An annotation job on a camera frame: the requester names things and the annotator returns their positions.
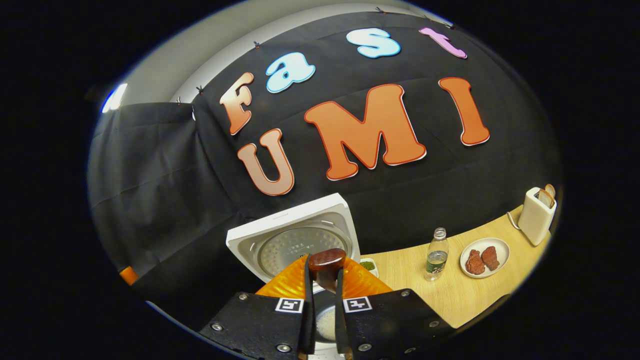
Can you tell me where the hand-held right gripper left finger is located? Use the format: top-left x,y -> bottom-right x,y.
197,254 -> 317,360

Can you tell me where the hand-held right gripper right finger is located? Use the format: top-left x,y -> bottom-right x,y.
334,257 -> 458,360

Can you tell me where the white rice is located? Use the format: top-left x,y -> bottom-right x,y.
316,302 -> 337,343

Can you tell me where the white rice cooker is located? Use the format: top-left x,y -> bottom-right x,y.
226,193 -> 362,358

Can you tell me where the small white bowl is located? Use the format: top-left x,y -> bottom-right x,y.
359,257 -> 380,279

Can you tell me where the black backdrop cloth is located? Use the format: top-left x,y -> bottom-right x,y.
87,10 -> 563,321

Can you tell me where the clear plastic water bottle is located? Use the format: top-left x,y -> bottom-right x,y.
424,227 -> 450,282

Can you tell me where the red meat piece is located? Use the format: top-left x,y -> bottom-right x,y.
465,249 -> 486,276
481,245 -> 501,272

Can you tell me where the white round plate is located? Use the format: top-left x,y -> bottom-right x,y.
460,237 -> 511,279

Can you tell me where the white toaster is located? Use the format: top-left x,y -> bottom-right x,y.
517,187 -> 557,247

